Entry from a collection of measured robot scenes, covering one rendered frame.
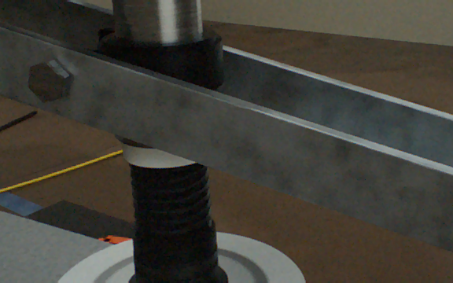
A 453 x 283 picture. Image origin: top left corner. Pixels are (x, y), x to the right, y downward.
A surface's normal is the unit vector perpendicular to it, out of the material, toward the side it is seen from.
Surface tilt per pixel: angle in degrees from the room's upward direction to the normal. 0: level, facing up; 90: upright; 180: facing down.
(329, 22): 90
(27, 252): 0
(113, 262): 0
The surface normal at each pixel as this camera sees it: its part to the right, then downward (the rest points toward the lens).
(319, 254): -0.04, -0.94
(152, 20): -0.01, 0.33
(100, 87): -0.30, 0.32
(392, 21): -0.68, 0.26
